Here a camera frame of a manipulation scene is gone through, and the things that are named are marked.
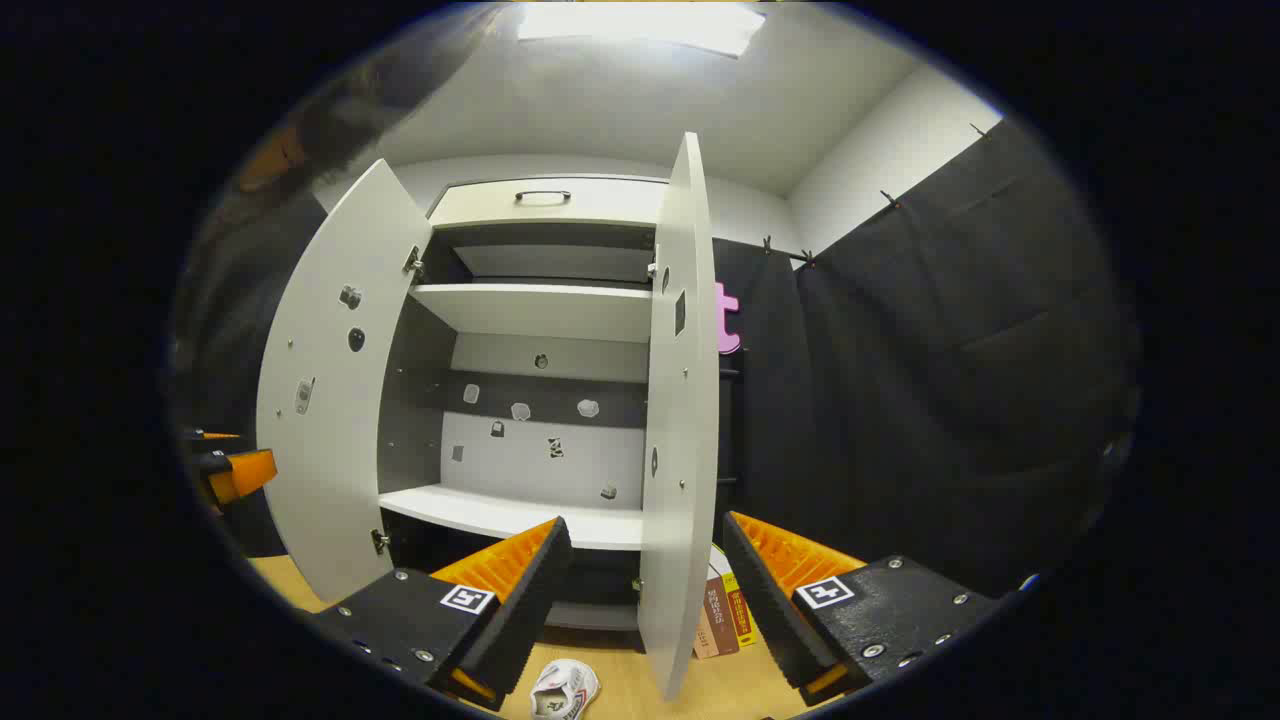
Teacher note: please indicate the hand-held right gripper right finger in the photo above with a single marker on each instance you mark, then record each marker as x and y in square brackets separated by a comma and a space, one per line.
[765, 610]

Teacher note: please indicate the brown book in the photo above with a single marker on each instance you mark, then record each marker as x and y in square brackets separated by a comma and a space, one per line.
[715, 625]

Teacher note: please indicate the white shoe cabinet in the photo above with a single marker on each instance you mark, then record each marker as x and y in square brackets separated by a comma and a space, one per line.
[540, 460]

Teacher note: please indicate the ceiling light panel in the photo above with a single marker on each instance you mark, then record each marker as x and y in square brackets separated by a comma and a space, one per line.
[640, 28]

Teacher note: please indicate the yellow book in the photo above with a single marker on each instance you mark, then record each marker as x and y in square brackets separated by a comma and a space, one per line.
[742, 612]

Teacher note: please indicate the white canvas shoe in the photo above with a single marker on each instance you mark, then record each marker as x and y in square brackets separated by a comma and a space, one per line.
[562, 688]

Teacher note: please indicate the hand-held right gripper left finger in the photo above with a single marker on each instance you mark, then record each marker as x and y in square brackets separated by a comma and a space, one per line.
[530, 610]

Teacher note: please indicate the white cabinet drawer front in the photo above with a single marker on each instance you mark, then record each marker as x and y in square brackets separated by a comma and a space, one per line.
[600, 200]

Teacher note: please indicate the white cabinet shelf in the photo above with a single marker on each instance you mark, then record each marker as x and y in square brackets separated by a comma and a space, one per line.
[520, 515]
[540, 310]

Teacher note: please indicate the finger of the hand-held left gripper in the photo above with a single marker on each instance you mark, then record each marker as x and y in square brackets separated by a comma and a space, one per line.
[215, 436]
[245, 475]

